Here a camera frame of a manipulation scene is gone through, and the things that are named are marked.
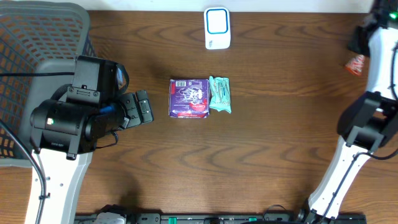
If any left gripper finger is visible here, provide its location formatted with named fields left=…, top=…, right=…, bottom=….
left=136, top=90, right=154, bottom=124
left=119, top=93, right=140, bottom=128

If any orange Top snack bar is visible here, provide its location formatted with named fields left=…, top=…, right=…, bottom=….
left=344, top=54, right=365, bottom=76

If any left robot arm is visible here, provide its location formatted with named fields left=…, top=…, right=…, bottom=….
left=25, top=90, right=154, bottom=223

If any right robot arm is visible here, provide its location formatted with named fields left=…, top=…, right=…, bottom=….
left=296, top=0, right=397, bottom=223

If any white barcode scanner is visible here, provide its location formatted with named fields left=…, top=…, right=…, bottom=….
left=203, top=7, right=231, bottom=50

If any purple square snack packet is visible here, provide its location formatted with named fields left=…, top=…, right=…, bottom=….
left=169, top=79, right=210, bottom=118

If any teal wrapped snack packet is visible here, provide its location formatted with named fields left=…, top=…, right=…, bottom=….
left=209, top=76, right=232, bottom=114

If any grey plastic mesh basket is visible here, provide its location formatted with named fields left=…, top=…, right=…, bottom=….
left=1, top=1, right=96, bottom=151

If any black mounting rail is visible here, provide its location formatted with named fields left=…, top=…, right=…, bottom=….
left=74, top=212, right=368, bottom=224

